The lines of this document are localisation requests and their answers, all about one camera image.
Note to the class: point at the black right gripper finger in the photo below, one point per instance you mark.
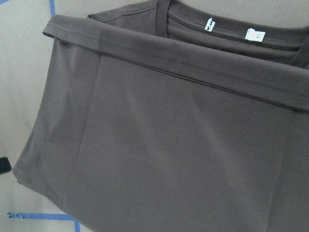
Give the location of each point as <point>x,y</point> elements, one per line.
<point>5,165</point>

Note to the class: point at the dark brown t-shirt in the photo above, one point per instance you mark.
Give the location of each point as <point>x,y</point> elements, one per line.
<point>158,117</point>

